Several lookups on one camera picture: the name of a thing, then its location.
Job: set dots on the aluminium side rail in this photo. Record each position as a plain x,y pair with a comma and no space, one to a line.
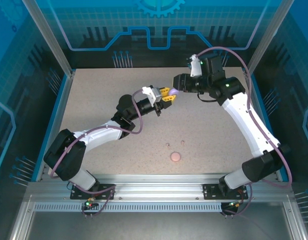
296,225
22,220

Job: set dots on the aluminium frame rail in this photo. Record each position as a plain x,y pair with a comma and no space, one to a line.
156,185

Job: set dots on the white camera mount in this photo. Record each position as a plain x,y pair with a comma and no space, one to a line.
147,92
195,67

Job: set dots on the blue table edge strip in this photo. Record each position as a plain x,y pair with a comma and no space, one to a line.
267,125
52,125

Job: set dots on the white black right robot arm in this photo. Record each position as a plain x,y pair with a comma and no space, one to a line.
243,120

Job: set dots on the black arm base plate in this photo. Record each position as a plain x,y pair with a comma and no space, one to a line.
106,187
211,191

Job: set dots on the purple earbud charging case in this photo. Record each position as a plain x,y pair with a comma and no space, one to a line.
172,92

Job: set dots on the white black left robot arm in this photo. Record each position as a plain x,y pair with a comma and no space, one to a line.
101,135

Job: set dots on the pink earbud charging case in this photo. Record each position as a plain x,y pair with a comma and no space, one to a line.
175,156

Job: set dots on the small circuit board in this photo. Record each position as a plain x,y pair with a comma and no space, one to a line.
89,204
233,205

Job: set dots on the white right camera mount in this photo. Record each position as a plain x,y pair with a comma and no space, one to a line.
195,67

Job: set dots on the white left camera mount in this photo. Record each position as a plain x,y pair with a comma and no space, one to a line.
147,92

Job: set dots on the aluminium frame post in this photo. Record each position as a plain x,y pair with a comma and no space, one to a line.
51,37
267,37

